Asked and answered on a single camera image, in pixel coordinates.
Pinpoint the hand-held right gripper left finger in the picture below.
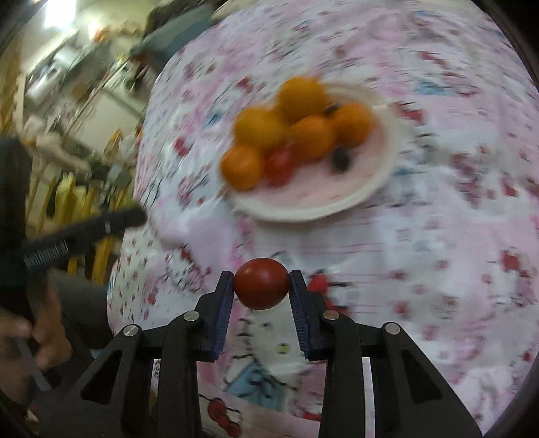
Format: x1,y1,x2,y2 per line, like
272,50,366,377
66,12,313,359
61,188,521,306
38,271,235,438

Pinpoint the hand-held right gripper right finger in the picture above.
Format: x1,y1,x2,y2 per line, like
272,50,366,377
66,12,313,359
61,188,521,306
288,270,483,438

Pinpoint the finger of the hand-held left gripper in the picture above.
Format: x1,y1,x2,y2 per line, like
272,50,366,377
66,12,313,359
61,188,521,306
23,208,148,270

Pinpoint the red cherry tomato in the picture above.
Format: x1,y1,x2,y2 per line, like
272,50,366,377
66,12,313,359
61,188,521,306
233,258,291,311
264,145,297,186

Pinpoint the pink plate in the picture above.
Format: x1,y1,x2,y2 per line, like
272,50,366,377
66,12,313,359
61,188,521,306
221,82,401,222

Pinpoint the small mandarin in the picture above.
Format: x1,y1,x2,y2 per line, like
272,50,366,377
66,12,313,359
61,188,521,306
290,116,336,161
330,103,375,148
220,145,266,191

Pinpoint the large orange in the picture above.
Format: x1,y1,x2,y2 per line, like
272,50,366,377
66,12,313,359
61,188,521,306
278,76,331,125
233,107,289,151

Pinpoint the person's left hand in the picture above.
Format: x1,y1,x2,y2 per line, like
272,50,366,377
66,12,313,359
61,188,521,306
0,285,74,406

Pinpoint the person's grey trouser leg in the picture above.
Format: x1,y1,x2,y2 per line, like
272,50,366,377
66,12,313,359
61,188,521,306
53,272,115,363

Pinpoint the pink cartoon printed tablecloth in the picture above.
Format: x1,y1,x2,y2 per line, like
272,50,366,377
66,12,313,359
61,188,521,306
105,0,539,438

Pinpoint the dark grey-green cloth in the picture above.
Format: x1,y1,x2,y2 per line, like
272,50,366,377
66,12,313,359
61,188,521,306
130,3,222,70

